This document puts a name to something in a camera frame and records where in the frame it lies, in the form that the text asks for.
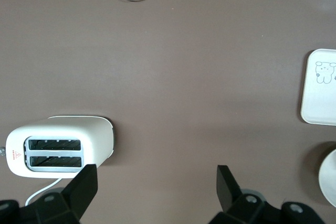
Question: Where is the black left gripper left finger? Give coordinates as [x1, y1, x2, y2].
[33, 164, 99, 224]

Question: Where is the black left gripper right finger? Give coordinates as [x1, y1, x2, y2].
[209, 165, 279, 224]

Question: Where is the beige round plate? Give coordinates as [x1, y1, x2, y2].
[318, 148, 336, 208]

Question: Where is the cream two-slot toaster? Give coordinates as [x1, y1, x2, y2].
[0, 115, 115, 179]

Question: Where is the beige rabbit print tray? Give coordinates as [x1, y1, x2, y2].
[300, 48, 336, 126]

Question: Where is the white toaster power cable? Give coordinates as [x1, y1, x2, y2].
[25, 177, 64, 207]

